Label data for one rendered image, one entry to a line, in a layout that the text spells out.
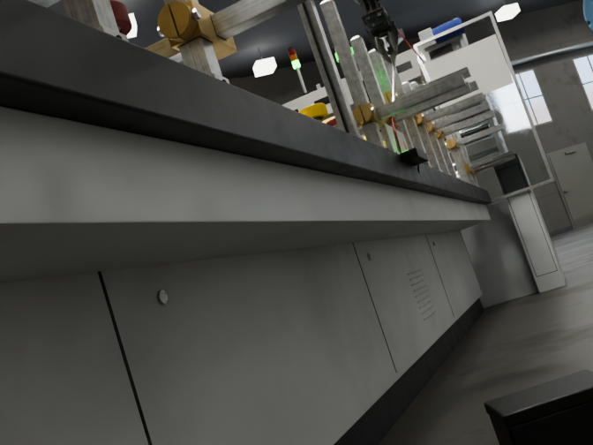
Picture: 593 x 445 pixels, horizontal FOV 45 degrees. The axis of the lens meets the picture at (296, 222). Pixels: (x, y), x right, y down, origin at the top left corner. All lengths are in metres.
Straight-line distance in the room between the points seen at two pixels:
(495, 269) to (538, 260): 0.30
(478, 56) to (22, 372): 4.19
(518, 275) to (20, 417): 4.21
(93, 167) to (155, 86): 0.13
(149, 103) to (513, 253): 4.19
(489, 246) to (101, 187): 4.24
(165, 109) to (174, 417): 0.46
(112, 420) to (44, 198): 0.40
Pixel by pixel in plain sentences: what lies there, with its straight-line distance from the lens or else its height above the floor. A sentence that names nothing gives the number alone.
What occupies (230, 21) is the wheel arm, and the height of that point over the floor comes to 0.80.
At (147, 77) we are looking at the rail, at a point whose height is 0.66.
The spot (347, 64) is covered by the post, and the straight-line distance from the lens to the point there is 1.99.
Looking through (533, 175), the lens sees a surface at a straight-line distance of 4.66.
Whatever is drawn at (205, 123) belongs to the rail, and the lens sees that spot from 0.84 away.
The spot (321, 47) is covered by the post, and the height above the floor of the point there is 0.95.
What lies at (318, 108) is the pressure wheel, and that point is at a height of 0.89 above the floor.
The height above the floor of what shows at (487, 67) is 1.43.
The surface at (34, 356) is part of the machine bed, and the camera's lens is 0.86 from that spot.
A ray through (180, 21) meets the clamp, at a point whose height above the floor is 0.80.
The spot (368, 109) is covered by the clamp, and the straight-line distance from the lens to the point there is 1.92.
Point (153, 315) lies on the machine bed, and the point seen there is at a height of 0.45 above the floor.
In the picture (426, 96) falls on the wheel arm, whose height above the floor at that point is 0.81.
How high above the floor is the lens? 0.40
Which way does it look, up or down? 6 degrees up
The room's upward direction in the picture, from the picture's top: 18 degrees counter-clockwise
